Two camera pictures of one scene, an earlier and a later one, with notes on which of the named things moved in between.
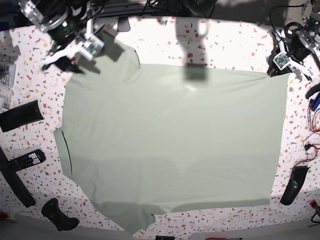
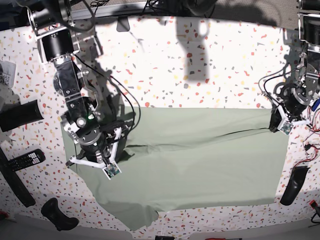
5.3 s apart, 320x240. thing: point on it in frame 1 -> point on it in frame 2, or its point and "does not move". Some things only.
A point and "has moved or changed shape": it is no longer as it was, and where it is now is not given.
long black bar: [15, 182] does not move
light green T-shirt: [144, 140] has moved or changed shape
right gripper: [297, 46] -> [295, 102]
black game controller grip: [51, 209] does not move
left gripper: [65, 29] -> [94, 144]
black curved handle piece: [295, 185] does not move
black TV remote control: [34, 157] does not move
